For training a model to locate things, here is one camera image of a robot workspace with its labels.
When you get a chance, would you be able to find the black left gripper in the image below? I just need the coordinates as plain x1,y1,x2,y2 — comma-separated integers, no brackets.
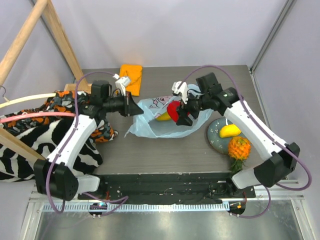
102,90,143,117

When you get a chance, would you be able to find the fake red bell pepper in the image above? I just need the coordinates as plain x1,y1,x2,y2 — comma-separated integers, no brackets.
166,100,181,123

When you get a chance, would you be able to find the light blue plastic bag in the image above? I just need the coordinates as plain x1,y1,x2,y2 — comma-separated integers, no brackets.
125,95,213,139

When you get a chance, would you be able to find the fake pineapple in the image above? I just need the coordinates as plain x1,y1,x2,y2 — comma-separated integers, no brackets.
228,136,251,174

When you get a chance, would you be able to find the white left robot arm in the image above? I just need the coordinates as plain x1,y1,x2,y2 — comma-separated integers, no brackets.
34,76,144,201

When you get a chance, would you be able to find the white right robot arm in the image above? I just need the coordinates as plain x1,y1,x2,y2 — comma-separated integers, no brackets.
172,72,300,198

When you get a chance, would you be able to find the fake green yellow mango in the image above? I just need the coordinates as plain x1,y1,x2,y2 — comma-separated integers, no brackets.
155,112,172,122

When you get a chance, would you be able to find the orange patterned cloth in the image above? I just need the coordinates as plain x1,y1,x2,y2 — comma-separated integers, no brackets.
0,91,118,143

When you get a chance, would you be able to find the blue ceramic plate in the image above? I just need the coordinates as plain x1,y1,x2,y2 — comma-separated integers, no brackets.
207,117,232,155

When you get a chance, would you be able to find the orange folded cloth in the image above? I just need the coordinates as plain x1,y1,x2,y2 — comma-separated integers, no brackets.
119,64,143,97

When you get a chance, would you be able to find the black white zebra blanket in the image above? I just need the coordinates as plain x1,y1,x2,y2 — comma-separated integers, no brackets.
0,117,103,182

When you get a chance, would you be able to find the cream plastic hanger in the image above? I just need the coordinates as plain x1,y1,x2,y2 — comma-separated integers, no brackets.
0,92,56,109

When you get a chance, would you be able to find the pink plastic hanger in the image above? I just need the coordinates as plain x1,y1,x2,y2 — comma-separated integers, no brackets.
0,112,76,124

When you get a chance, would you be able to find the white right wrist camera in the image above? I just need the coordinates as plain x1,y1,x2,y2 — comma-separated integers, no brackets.
171,81,189,104

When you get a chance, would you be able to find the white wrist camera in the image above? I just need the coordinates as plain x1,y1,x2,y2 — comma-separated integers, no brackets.
171,81,189,104
112,74,131,96

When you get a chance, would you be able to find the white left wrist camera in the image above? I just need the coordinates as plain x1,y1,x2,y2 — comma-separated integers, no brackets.
112,74,131,96

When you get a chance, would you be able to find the wooden rack frame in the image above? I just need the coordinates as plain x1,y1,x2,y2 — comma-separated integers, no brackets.
0,0,93,166

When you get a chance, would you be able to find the metal wire hanger hook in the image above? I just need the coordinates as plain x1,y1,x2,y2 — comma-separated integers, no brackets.
0,85,10,103

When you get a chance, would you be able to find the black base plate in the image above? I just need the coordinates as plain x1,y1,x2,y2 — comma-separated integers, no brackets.
93,172,256,205

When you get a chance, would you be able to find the white slotted cable rail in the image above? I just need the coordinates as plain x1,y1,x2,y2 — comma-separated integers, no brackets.
42,202,230,213

